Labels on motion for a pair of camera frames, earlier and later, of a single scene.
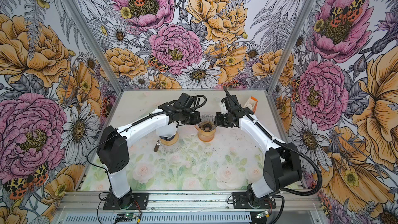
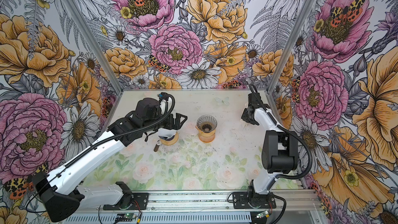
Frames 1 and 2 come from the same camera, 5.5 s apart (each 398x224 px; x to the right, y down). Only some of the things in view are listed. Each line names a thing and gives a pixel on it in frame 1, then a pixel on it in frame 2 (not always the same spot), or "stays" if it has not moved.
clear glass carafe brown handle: (168, 149) stays
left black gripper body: (190, 118) to (152, 122)
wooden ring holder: (170, 142) stays
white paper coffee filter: (167, 130) stays
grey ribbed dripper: (207, 123) stays
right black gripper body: (223, 120) to (248, 118)
